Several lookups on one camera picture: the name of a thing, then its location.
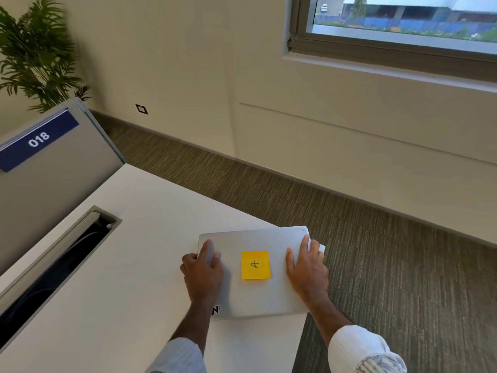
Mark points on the person's left hand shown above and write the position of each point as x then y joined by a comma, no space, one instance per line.
204,281

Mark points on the person's right hand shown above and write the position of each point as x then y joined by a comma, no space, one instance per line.
310,275

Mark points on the person's right thumb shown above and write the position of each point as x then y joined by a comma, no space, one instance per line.
290,260

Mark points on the person's left thumb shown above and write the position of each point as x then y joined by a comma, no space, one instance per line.
216,260

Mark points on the silver laptop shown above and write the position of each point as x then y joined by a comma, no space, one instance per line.
252,299

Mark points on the person's right forearm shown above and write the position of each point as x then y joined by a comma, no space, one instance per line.
349,341

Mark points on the person's left forearm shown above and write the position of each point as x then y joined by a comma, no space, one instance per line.
190,337

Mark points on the yellow sticky note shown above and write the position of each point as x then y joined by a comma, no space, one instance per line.
256,265

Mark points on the black laptop sticker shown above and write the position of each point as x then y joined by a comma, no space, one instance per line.
216,311

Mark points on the grey desk partition panel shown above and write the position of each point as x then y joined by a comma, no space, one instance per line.
58,190

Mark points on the blue desk number sign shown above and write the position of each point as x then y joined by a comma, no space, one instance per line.
39,139

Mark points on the grey framed window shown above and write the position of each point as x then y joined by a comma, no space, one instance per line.
388,50

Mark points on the green potted palm plant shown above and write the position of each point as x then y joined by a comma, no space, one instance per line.
37,54

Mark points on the black wall socket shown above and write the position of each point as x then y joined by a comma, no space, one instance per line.
141,109

